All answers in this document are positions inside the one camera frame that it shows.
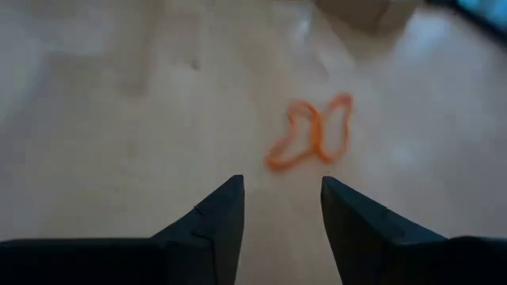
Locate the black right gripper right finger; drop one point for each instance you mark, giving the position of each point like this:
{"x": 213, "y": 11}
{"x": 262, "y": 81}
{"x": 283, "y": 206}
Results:
{"x": 364, "y": 241}

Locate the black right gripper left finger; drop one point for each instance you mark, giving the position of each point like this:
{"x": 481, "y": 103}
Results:
{"x": 206, "y": 241}

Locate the orange rubber band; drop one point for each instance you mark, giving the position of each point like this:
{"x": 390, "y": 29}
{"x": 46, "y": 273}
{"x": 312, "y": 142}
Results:
{"x": 315, "y": 134}

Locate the small cardboard box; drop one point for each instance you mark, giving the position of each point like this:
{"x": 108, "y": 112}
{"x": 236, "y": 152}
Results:
{"x": 364, "y": 14}

